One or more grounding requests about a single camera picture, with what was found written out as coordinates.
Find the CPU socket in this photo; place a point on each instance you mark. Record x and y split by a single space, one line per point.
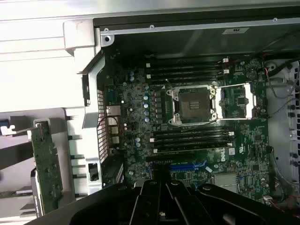
192 105

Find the blue expansion slot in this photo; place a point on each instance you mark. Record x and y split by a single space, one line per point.
187 167

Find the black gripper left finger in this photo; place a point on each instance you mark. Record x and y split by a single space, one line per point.
105 206

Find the black RAM slot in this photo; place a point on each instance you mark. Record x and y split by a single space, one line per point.
189 132
189 144
185 72
185 78
185 61
158 150
189 138
185 67

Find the silver chipset heatsink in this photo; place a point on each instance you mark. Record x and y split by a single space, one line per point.
223 180

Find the green motherboard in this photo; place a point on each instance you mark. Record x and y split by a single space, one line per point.
246 140

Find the black open PC case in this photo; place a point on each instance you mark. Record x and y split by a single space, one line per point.
164 42

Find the grey parts rack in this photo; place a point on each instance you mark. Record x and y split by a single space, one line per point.
14 164

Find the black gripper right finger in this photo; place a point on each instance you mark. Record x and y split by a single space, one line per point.
211 206

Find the blue disk bracket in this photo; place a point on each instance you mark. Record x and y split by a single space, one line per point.
3 123

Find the thin metal locking lever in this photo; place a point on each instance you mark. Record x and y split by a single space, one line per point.
169 84

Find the silver socket cover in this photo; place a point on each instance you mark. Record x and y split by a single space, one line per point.
250 100

